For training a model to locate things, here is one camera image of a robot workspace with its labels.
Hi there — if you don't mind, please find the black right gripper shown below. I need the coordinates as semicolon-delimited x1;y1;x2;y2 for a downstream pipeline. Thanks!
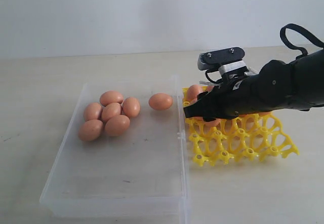
183;60;293;121

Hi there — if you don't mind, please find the brown egg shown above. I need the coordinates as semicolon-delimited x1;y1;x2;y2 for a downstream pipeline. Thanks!
84;102;102;121
78;119;103;142
148;93;173;110
123;97;140;118
259;111;271;116
186;85;204;102
105;115;130;136
206;85;214;92
101;102;122;123
189;98;197;105
99;90;124;106
195;117;221;127

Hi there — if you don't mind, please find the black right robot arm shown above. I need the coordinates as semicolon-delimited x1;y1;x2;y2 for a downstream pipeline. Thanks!
184;48;323;122

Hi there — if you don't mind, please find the yellow plastic egg tray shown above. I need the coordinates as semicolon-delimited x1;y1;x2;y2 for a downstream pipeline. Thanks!
182;86;301;169

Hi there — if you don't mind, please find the clear plastic storage box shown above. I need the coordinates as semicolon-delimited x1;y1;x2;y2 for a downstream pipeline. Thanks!
39;76;190;223

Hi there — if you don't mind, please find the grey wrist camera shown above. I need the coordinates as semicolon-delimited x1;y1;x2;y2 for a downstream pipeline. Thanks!
197;47;246;72

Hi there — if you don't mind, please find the black cable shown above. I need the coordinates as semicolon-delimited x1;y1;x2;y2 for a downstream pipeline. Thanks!
279;23;324;59

